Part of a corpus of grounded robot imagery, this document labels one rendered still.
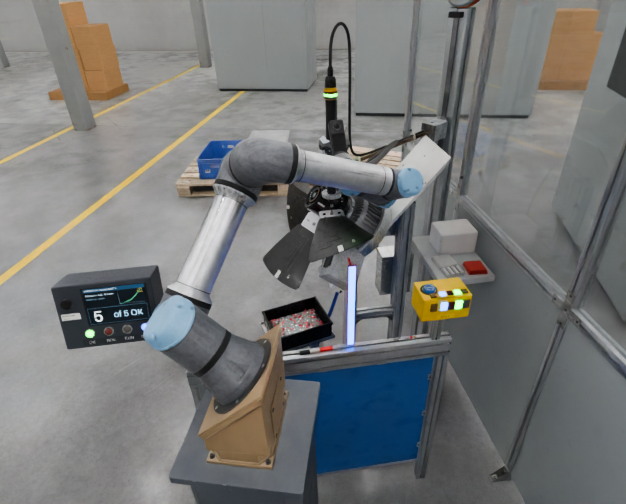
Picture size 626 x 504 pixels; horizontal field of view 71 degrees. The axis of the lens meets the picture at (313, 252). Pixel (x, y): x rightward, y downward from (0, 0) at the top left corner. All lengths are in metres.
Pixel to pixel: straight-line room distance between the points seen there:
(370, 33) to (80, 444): 6.00
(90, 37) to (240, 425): 8.83
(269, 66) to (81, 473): 7.56
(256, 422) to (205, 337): 0.20
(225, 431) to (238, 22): 8.27
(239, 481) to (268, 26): 8.17
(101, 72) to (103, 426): 7.69
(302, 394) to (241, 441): 0.25
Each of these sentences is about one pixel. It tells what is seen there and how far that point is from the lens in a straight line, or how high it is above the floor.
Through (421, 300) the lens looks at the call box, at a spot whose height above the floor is 1.06.
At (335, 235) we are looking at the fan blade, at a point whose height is 1.19.
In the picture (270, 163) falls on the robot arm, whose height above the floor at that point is 1.58.
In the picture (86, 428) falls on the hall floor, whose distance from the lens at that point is 2.68.
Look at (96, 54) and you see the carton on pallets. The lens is 9.52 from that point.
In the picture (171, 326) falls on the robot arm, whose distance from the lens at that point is 0.92.
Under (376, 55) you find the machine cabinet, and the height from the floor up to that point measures 0.87.
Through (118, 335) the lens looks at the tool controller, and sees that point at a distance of 1.36.
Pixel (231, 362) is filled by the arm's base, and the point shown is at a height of 1.26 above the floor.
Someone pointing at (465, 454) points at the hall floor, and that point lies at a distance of 2.38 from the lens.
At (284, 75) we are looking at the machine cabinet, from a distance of 8.81.
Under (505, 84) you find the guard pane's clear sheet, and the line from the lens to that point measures 1.93.
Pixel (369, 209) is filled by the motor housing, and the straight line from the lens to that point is 1.68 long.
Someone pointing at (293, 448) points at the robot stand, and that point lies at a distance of 1.12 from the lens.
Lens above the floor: 1.94
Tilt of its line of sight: 33 degrees down
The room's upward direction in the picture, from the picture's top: 2 degrees counter-clockwise
